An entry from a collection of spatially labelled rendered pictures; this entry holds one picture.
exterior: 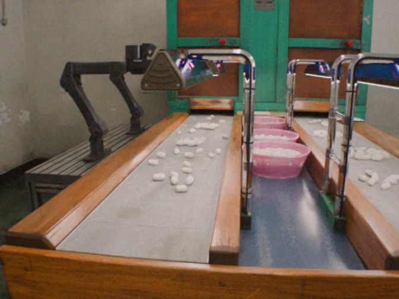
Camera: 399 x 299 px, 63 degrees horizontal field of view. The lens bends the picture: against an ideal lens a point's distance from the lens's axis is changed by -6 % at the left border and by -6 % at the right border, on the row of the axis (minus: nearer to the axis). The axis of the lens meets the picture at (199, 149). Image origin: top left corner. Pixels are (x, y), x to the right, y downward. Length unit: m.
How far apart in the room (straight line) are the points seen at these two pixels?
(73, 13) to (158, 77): 3.14
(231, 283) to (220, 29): 1.95
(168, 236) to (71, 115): 3.12
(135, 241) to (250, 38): 1.86
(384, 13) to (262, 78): 1.59
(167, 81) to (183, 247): 0.32
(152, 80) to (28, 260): 0.42
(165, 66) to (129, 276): 0.38
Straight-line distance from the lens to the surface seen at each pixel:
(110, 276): 0.68
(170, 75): 0.61
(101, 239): 0.74
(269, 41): 2.37
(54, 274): 0.73
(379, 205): 0.98
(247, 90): 0.82
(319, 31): 2.43
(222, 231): 0.69
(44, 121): 3.95
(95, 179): 1.03
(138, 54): 1.53
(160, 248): 0.69
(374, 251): 0.76
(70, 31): 3.73
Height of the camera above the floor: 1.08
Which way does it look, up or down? 14 degrees down
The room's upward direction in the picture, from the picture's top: straight up
